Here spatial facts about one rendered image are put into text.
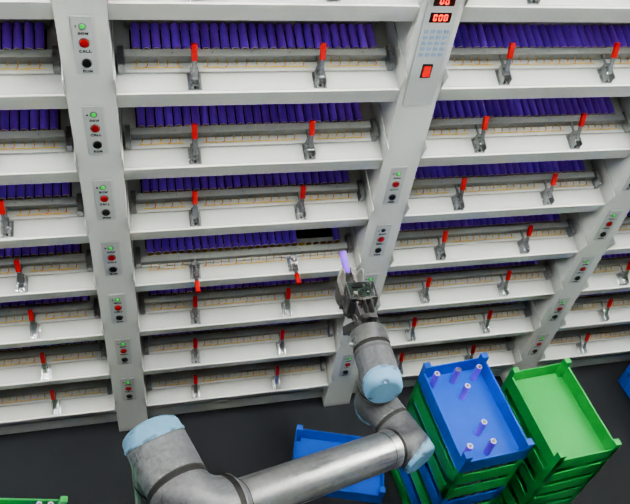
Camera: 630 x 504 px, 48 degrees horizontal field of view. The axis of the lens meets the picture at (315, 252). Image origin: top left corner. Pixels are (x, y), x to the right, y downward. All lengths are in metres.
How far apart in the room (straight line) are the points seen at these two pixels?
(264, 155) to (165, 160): 0.23
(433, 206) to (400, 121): 0.34
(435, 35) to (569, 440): 1.26
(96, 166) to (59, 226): 0.23
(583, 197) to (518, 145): 0.34
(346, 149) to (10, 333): 1.04
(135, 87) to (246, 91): 0.23
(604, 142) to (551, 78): 0.31
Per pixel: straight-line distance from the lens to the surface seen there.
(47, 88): 1.53
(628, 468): 2.82
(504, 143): 1.87
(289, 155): 1.67
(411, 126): 1.68
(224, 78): 1.54
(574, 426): 2.29
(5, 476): 2.50
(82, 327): 2.08
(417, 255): 2.06
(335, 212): 1.83
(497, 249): 2.16
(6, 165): 1.67
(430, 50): 1.57
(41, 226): 1.79
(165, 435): 1.37
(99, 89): 1.50
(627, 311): 2.77
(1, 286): 1.95
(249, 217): 1.79
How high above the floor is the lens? 2.17
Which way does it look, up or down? 46 degrees down
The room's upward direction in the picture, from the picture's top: 10 degrees clockwise
